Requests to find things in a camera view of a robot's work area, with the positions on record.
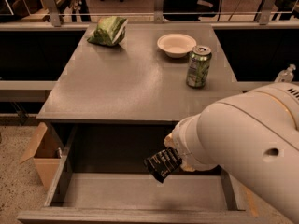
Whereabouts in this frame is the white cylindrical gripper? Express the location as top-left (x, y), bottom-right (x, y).
top-left (164, 114), bottom-right (217, 172)

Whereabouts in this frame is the black rxbar chocolate wrapper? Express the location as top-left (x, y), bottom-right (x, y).
top-left (143, 147), bottom-right (182, 183)

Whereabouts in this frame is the grey top drawer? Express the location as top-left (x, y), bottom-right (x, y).
top-left (17, 124), bottom-right (272, 224)

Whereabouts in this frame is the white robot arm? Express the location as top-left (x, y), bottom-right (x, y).
top-left (164, 82), bottom-right (299, 224)

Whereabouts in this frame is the grey cabinet counter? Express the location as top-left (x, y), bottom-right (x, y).
top-left (36, 22), bottom-right (257, 173)

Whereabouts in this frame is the green soda can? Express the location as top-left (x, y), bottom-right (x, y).
top-left (186, 45), bottom-right (212, 89)

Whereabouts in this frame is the white paper bowl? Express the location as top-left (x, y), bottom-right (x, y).
top-left (157, 34), bottom-right (197, 58)

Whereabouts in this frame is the open cardboard box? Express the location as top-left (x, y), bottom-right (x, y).
top-left (20, 122), bottom-right (63, 190)

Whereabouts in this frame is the clear hand sanitizer bottle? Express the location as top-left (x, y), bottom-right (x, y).
top-left (275, 64), bottom-right (296, 83)

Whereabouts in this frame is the green chip bag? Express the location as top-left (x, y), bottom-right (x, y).
top-left (87, 16), bottom-right (128, 47)

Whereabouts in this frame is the black office chair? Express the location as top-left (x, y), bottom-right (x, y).
top-left (163, 0), bottom-right (221, 21)

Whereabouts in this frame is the metal glass railing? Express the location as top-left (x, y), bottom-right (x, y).
top-left (0, 0), bottom-right (298, 25)

